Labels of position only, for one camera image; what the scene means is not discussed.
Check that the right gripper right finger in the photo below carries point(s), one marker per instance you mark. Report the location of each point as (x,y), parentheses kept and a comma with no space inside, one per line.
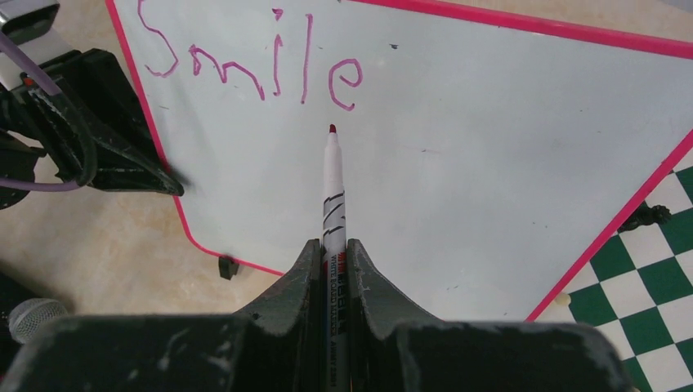
(382,317)

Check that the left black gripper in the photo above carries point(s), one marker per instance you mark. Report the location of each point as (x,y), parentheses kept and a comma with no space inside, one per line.
(45,170)

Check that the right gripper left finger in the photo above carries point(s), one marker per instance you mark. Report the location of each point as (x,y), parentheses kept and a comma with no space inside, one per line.
(282,341)

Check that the magenta whiteboard marker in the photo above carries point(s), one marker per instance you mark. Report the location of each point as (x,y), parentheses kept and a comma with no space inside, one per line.
(334,244)

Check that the pink framed whiteboard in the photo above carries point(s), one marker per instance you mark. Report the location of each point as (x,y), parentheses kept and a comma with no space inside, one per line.
(487,155)

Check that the white chess piece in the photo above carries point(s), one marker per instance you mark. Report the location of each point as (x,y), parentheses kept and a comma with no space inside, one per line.
(562,299)

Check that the black grey microphone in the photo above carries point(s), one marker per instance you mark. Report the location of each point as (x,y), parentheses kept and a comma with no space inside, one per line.
(27,318)

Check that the green white chessboard mat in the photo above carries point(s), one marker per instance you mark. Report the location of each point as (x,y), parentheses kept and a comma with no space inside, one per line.
(637,291)

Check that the black chess piece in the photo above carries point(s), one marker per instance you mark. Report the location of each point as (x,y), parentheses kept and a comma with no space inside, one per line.
(644,216)

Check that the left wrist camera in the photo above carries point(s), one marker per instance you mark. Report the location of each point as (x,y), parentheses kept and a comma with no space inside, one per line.
(29,25)

